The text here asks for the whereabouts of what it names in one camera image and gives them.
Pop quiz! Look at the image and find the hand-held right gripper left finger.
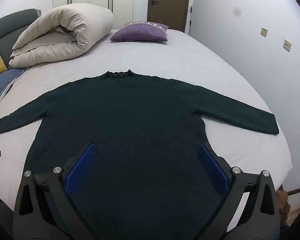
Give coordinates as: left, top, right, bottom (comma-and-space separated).
12, 142, 98, 240

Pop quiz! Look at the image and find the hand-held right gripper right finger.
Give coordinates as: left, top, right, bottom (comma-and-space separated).
197, 142, 281, 240

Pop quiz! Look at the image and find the dark green sweater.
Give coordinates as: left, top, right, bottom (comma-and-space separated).
0, 69, 280, 240

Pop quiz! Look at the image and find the blue blanket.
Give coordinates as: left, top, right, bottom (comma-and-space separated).
0, 68, 27, 110

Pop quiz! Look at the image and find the bed with white sheet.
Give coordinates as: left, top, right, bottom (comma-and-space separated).
0, 29, 293, 230

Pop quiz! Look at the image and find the rolled beige duvet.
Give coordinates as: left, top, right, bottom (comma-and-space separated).
9, 3, 114, 69

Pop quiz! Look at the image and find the grey padded headboard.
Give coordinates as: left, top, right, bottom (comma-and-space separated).
0, 8, 42, 67

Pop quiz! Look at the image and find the purple pillow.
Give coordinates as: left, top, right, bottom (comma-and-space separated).
110, 22, 169, 42

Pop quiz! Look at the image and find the brown wooden door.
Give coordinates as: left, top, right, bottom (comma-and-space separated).
147, 0, 192, 33

